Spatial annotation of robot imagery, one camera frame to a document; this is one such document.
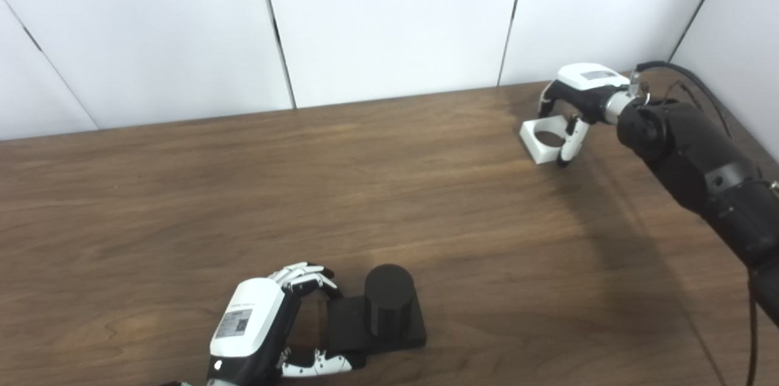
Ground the white and black right hand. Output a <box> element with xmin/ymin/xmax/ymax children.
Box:
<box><xmin>537</xmin><ymin>63</ymin><xmax>631</xmax><ymax>167</ymax></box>

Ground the white and black left hand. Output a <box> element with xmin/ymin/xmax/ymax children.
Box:
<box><xmin>206</xmin><ymin>262</ymin><xmax>367</xmax><ymax>386</ymax></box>

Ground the white square piece with hole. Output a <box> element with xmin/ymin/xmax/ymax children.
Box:
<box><xmin>519</xmin><ymin>117</ymin><xmax>576</xmax><ymax>165</ymax></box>

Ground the black peg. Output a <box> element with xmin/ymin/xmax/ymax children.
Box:
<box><xmin>326</xmin><ymin>264</ymin><xmax>427</xmax><ymax>355</ymax></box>

